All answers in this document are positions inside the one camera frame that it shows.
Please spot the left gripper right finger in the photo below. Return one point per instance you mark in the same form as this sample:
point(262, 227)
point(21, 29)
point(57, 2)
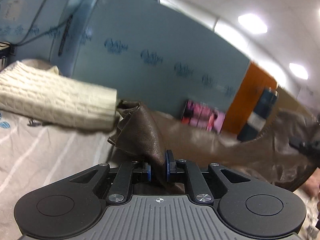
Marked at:
point(189, 174)

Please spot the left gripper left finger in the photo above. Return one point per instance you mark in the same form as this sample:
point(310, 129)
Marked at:
point(123, 180)

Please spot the blue-grey printed box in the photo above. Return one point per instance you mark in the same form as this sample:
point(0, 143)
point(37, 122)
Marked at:
point(156, 55)

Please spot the brown leather jacket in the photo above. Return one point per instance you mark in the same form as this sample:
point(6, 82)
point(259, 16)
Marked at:
point(146, 135)

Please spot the dark blue vacuum bottle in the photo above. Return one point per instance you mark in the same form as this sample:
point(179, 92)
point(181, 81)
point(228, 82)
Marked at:
point(257, 119)

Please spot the patterned bed sheet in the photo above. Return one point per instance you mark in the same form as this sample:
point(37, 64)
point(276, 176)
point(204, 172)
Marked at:
point(32, 157)

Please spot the cream knit sweater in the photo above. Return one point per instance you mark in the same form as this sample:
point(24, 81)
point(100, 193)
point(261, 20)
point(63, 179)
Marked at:
point(47, 96)

